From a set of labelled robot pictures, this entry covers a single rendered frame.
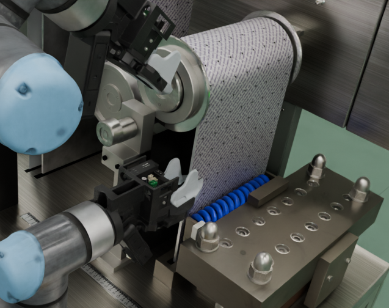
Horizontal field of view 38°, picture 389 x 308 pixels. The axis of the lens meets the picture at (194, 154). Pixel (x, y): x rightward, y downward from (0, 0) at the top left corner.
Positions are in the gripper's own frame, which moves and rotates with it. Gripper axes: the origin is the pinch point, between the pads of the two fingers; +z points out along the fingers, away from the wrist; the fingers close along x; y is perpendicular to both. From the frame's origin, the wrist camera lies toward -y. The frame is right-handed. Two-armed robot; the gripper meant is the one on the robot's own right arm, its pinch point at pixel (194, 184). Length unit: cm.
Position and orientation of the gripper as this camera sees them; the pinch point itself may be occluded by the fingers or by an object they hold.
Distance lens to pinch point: 92.3
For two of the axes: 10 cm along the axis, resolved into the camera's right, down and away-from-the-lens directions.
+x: -7.4, -4.5, 5.1
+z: 6.6, -3.2, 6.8
